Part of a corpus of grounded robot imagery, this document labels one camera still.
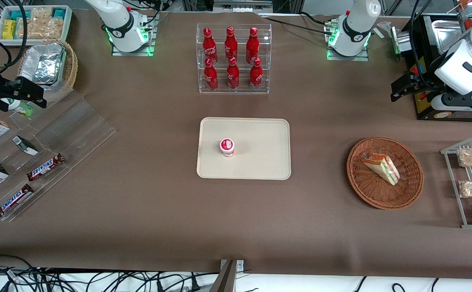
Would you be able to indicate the black countertop appliance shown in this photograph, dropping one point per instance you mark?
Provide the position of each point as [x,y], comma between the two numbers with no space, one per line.
[426,111]

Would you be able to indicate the beige plastic tray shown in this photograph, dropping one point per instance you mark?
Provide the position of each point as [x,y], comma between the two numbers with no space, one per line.
[260,150]

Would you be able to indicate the brown table cover sheet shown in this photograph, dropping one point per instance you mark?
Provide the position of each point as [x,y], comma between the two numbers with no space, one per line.
[159,211]

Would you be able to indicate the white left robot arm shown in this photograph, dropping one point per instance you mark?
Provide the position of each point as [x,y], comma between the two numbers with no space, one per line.
[357,24]

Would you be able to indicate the clear acrylic stepped stand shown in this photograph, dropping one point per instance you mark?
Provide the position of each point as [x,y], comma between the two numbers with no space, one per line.
[78,129]

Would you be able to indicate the deep tan wicker basket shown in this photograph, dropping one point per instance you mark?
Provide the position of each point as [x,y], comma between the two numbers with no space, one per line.
[71,67]

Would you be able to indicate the clear acrylic bottle rack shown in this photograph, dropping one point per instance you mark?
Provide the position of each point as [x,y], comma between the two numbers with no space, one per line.
[266,56]

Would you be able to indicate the silver foil container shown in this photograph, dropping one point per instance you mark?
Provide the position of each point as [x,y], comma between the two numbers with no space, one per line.
[43,63]

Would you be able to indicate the clear cracker snack bag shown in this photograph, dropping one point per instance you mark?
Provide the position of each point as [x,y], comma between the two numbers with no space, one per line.
[43,25]

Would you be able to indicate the green white plastic bottle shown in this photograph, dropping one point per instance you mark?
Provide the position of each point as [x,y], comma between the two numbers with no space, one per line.
[19,107]

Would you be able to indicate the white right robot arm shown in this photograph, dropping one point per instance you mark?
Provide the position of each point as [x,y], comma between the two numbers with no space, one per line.
[120,22]

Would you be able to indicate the aluminium frame structure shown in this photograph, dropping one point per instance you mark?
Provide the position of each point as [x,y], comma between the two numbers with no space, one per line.
[240,5]

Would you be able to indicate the triangle sandwich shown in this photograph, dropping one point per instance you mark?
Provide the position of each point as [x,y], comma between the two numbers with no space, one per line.
[382,168]

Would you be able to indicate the teal snack packet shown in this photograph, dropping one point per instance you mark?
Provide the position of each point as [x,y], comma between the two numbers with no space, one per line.
[59,13]
[20,15]

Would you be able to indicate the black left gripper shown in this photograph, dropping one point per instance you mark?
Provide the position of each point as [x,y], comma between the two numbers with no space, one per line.
[425,81]

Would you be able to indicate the yellow snack packet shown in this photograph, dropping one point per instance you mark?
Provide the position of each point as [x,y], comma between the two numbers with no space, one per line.
[9,29]

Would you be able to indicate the round shallow brown wicker basket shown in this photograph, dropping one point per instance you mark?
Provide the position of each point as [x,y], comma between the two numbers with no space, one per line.
[365,190]

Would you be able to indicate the red soda can in bin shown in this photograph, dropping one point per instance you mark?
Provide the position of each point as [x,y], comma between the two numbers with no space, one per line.
[211,77]

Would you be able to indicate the Snickers chocolate bar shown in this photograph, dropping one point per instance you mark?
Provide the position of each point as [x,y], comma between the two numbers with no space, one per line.
[13,201]
[45,167]

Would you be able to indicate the grey mounting post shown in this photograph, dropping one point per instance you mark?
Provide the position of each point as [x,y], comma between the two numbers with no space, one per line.
[226,280]

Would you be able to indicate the white plastic bin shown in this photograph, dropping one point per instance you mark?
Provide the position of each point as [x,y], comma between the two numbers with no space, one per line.
[67,24]

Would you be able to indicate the red cola bottle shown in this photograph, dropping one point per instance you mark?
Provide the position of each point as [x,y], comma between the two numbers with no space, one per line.
[252,45]
[230,44]
[256,77]
[209,46]
[232,76]

